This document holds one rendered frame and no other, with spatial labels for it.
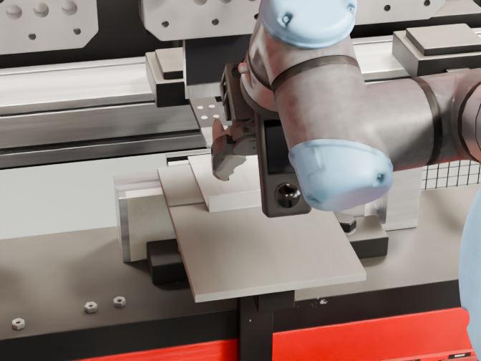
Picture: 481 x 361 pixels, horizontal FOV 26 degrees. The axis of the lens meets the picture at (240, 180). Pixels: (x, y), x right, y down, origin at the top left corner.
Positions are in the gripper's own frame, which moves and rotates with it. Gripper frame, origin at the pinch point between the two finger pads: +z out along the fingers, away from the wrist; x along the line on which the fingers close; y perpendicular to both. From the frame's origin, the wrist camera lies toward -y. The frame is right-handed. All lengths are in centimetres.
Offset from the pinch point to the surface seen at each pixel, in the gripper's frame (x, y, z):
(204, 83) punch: 2.7, 13.6, 4.2
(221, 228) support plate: 3.8, -5.0, 2.1
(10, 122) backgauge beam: 25.9, 22.2, 30.1
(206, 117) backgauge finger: 0.6, 15.1, 17.9
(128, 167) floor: -5, 79, 201
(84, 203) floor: 10, 64, 189
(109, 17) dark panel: 9, 46, 45
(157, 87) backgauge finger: 5.9, 22.1, 22.4
